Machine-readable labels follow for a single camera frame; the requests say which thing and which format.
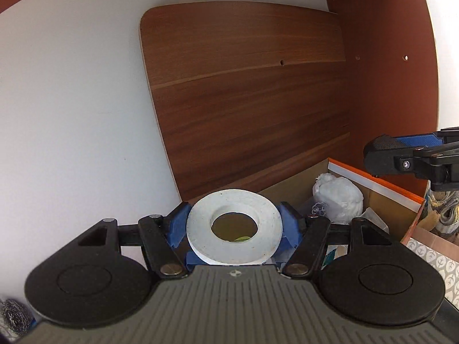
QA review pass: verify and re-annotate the orange cardboard box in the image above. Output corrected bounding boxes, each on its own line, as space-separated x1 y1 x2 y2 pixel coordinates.
256 157 427 271

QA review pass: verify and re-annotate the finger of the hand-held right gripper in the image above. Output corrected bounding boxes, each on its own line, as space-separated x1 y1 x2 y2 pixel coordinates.
432 127 459 143
363 133 459 192

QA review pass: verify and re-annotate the woven patterned bag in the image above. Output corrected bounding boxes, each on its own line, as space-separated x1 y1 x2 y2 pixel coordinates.
425 183 459 237

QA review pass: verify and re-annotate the leaf-print cloth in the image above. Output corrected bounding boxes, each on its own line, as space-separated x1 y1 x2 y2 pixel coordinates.
405 236 459 303

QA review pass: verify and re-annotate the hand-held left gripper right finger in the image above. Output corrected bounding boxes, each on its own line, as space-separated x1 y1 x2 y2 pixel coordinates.
278 202 393 279

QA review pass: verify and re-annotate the wood-grain board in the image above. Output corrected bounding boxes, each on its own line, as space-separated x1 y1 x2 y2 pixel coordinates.
139 2 350 203

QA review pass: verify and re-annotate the silver steel wool scrubber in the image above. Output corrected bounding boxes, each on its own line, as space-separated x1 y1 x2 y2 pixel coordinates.
0 298 33 330

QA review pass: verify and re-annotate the white plush toy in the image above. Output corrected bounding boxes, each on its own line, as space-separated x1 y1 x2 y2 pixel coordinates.
311 173 364 224

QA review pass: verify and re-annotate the reddish brown drilled cabinet panel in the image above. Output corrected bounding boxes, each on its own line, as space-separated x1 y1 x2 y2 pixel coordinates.
319 0 442 208

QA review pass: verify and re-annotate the white foam ring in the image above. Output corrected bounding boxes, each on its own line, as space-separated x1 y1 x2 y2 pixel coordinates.
186 189 283 266

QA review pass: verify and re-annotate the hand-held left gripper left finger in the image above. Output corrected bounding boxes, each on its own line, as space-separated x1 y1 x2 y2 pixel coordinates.
77 202 191 280

